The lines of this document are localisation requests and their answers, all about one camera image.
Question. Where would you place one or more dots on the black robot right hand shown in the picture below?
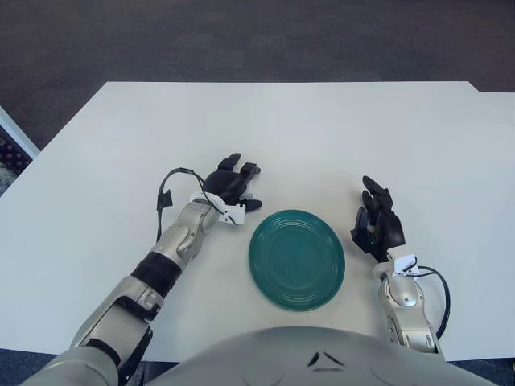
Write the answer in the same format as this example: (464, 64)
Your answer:
(392, 233)

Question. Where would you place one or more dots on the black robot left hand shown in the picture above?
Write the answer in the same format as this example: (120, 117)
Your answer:
(225, 183)

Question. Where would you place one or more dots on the teal round ribbed plate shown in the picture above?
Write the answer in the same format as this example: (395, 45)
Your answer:
(297, 259)

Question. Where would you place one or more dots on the grey robot torso shell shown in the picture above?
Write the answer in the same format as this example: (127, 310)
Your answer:
(281, 358)

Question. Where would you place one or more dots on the white framed patterned panel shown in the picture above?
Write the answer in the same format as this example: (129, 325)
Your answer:
(16, 132)

